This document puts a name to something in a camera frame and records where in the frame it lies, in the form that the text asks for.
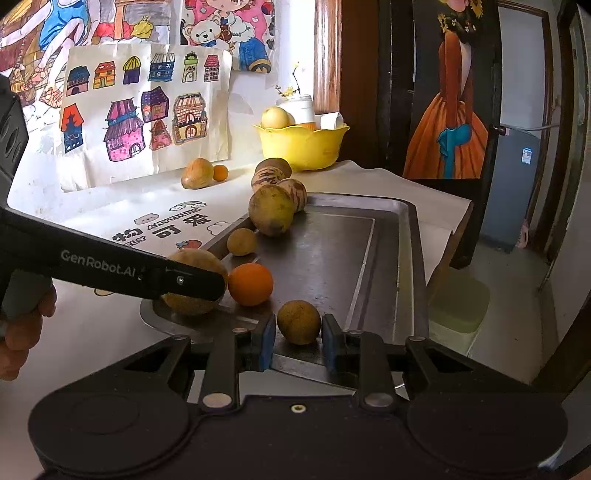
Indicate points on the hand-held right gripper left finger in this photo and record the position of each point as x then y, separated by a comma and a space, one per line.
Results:
265, 344

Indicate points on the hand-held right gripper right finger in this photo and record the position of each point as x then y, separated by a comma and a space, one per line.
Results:
328, 341

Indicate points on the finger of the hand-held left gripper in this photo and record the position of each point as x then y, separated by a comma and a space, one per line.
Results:
194, 286

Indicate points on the striped pepino melon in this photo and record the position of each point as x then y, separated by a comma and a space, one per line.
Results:
297, 194
194, 261
265, 177

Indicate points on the small round brown fruit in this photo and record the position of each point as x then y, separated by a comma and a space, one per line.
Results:
242, 241
298, 321

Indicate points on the metal tray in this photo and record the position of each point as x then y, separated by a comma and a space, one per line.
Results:
332, 258

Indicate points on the yellow-green mango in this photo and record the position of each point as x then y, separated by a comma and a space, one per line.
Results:
271, 210

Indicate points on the brown-yellow oval fruit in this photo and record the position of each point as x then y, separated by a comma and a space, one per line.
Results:
197, 173

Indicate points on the small orange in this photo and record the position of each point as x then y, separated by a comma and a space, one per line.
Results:
220, 172

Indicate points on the brown kiwi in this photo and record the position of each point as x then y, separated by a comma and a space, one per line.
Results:
277, 165

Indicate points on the person's left hand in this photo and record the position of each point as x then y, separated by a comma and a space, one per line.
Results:
18, 344

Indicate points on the pale plastic bin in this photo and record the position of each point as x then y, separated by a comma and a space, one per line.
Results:
457, 304

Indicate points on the colourful houses drawing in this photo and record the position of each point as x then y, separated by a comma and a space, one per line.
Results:
138, 115

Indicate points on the yellow plastic bowl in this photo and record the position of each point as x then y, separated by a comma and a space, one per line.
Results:
300, 147

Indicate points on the pale yellow apple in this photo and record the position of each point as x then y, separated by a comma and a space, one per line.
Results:
275, 117

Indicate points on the small white box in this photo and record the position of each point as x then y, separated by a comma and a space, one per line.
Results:
332, 121

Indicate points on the yellow flower sprig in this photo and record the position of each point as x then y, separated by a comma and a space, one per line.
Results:
291, 83

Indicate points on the coloured children's drawings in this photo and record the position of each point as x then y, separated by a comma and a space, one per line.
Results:
69, 23

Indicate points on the grey appliance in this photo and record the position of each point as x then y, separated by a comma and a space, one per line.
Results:
512, 184

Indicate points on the dark wooden door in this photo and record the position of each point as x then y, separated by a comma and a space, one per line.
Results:
369, 92

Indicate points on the girl and teddy bear drawing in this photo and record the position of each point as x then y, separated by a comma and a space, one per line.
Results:
231, 32

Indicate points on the orange dress lady painting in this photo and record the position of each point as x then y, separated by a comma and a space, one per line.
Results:
452, 115

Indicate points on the wooden door frame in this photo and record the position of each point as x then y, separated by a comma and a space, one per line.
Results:
328, 55

